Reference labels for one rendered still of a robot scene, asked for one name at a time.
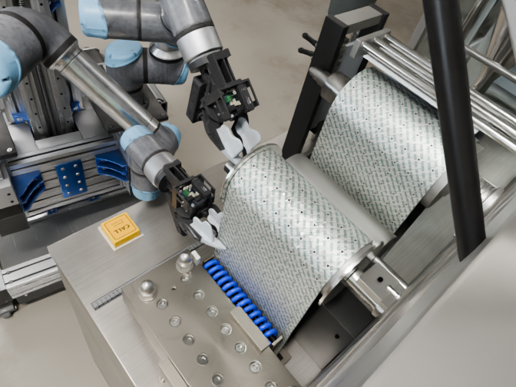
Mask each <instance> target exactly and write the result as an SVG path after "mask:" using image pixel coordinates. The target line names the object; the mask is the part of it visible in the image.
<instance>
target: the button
mask: <svg viewBox="0 0 516 387"><path fill-rule="evenodd" d="M101 229H102V230H103V232H104V233H105V235H106V236H107V238H108V239H109V240H110V241H111V243H112V244H113V246H114V247H115V248H117V247H118V246H120V245H122V244H124V243H126V242H128V241H130V240H132V239H134V238H135V237H138V236H140V230H139V228H138V227H137V225H136V224H135V223H134V221H133V220H132V219H131V218H130V217H129V216H128V214H127V213H126V212H124V213H122V214H120V215H118V216H116V217H114V218H112V219H110V220H108V221H106V222H104V223H102V224H101Z"/></svg>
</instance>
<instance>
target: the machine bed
mask: <svg viewBox="0 0 516 387"><path fill-rule="evenodd" d="M287 133H288V131H286V132H284V133H282V134H280V135H278V136H276V137H274V138H272V139H270V140H268V141H265V142H263V143H261V144H259V145H257V146H255V147H254V148H253V149H256V148H257V147H260V146H262V145H264V144H277V145H279V146H280V148H281V150H282V149H283V145H284V142H285V139H286V135H287ZM228 160H229V159H228ZM228 160H225V161H224V162H222V163H220V164H218V165H216V166H214V167H211V168H209V169H207V170H205V171H203V172H201V173H200V174H202V175H203V176H204V177H205V178H206V179H207V180H208V182H209V183H210V184H211V185H212V186H213V187H214V188H215V189H216V190H215V195H214V196H215V199H214V202H213V204H216V205H217V206H218V207H219V209H220V211H221V212H223V207H224V203H223V202H222V201H221V199H220V191H221V187H222V185H223V182H224V181H225V179H226V177H227V175H228V174H227V173H226V172H225V171H224V166H225V164H226V163H227V161H228ZM197 175H198V174H197ZM195 176H196V175H195ZM124 212H126V213H127V214H128V215H129V217H130V218H131V219H132V220H133V221H134V223H135V224H136V225H137V227H138V228H139V229H140V231H141V232H142V234H143V235H144V236H143V237H141V238H139V239H137V240H135V241H134V242H132V243H129V244H128V245H126V246H124V247H122V248H120V249H119V250H116V251H113V250H112V248H111V246H110V245H109V244H108V242H107V241H106V239H105V238H104V237H103V235H102V234H101V232H100V231H99V229H98V227H101V224H102V223H104V222H106V221H108V220H110V219H112V218H114V217H116V216H118V215H120V214H122V213H124ZM454 233H455V229H454V224H453V218H452V208H451V202H450V196H449V194H448V195H447V196H446V197H444V196H443V197H442V198H441V199H440V200H438V201H437V202H436V203H435V204H434V205H432V206H431V207H429V208H425V209H424V211H423V212H422V213H421V214H420V216H419V217H418V218H417V219H416V220H415V222H414V223H413V224H412V225H411V226H410V227H409V228H408V230H407V231H406V232H405V233H404V234H403V236H402V237H401V238H400V239H399V241H398V242H397V243H396V244H395V245H394V247H393V248H391V250H390V251H389V252H388V253H387V255H386V256H385V257H384V258H383V261H384V262H385V263H386V264H388V265H389V266H390V267H391V268H392V269H393V270H394V271H395V272H396V273H397V274H398V275H400V277H401V278H403V279H404V281H406V282H407V284H410V282H411V281H413V279H414V278H416V277H417V275H418V274H420V272H421V271H423V269H424V268H426V267H427V265H428V264H430V262H431V261H433V259H434V258H436V256H437V255H439V254H440V252H441V251H443V249H444V248H446V246H447V245H449V244H450V242H451V241H453V239H454V237H453V235H454ZM196 241H197V240H195V239H194V238H193V237H191V236H189V235H186V236H182V235H181V234H179V233H178V232H177V228H176V226H175V223H174V219H173V217H172V214H171V211H170V207H169V204H168V202H167V198H166V195H165V193H163V192H161V194H160V196H159V197H158V198H157V199H155V200H151V201H144V200H142V201H141V202H139V203H136V204H135V205H133V206H131V207H128V208H126V209H124V210H122V211H120V212H118V213H116V214H114V215H112V216H110V217H107V218H105V219H103V220H101V221H99V222H97V223H95V224H93V225H91V226H89V227H86V228H84V229H83V230H80V231H78V232H77V233H74V234H72V235H70V236H67V237H65V238H64V239H62V240H59V241H58V242H56V243H53V244H52V245H49V246H47V248H48V252H49V253H50V256H51V258H52V259H53V260H54V262H55V264H56V265H57V267H58V268H59V270H60V271H61V274H62V275H63V277H64V278H65V279H66V281H67V283H68V285H69V286H70V287H71V289H72V291H73V292H74V294H75V295H76V297H77V298H78V300H79V302H80V304H81V305H82V306H83V308H84V310H85V312H86V313H87V314H88V316H89V318H90V319H91V321H92V322H93V324H94V326H95V327H96V329H97V331H98V332H99V333H100V335H101V337H102V339H103V340H104V342H105V343H106V345H107V347H108V348H109V349H110V351H111V353H112V354H113V356H114V358H115V359H116V360H117V363H118V364H119V366H120V367H121V369H122V370H123V372H124V374H125V375H126V376H127V378H128V380H129V381H130V383H131V384H132V386H133V387H162V385H161V384H160V383H159V364H161V363H162V362H163V360H162V358H161V357H160V356H159V355H158V353H157V351H156V350H155V348H154V347H153V346H152V344H151V343H150V341H149V340H148V338H147V337H146V336H145V334H144V332H143V329H142V328H141V326H140V325H139V323H138V322H137V320H136V319H135V318H134V316H133V315H132V313H131V311H130V310H129V309H128V307H127V306H126V304H125V303H124V301H123V296H122V295H121V296H119V297H118V298H116V299H114V300H113V301H111V302H109V303H108V304H106V305H105V306H103V307H101V308H100V309H98V310H96V311H94V308H93V307H92V305H91V303H92V302H94V301H95V300H97V299H99V298H101V297H102V296H104V295H106V294H107V293H109V292H110V291H112V290H114V289H116V288H118V287H119V286H121V285H123V284H124V283H126V282H127V281H129V280H132V279H133V278H134V277H136V276H138V275H140V274H141V273H143V272H145V271H146V270H148V269H150V268H151V267H153V266H155V265H157V264H158V263H160V262H162V261H163V260H165V259H166V258H168V257H170V256H172V255H174V254H175V253H177V252H179V251H180V250H182V249H184V248H185V247H187V246H189V245H191V244H192V243H194V242H196ZM214 251H215V247H212V246H209V245H204V246H202V247H201V248H199V249H198V250H196V252H197V254H198V255H199V256H200V264H201V265H202V264H203V260H205V259H206V258H207V257H209V256H211V255H212V254H213V255H214ZM283 347H284V348H285V349H286V351H287V352H288V353H289V354H290V355H291V356H292V358H291V359H290V360H289V361H288V363H287V364H285V367H286V368H287V369H288V370H289V372H290V373H291V374H292V375H293V377H294V378H295V379H296V381H297V382H298V383H299V384H300V385H301V386H302V387H307V386H308V385H309V384H310V383H311V382H312V381H313V380H314V379H315V378H316V377H317V376H318V375H319V374H320V373H321V372H322V371H323V370H324V369H325V368H326V367H327V366H328V365H329V364H330V363H331V362H332V361H333V360H334V359H335V358H336V357H337V356H338V355H339V354H338V355H337V356H336V357H335V358H334V359H333V360H332V361H331V362H330V363H329V364H328V365H327V366H326V367H325V368H324V369H322V370H321V369H320V368H319V367H318V365H317V364H315V363H314V361H313V360H312V359H311V358H310V357H309V355H308V354H307V353H306V352H305V350H304V349H303V348H302V347H301V346H300V344H299V343H298V342H297V341H296V340H295V339H294V338H293V337H292V336H291V335H290V336H289V338H288V339H287V341H286V342H285V344H284V345H283Z"/></svg>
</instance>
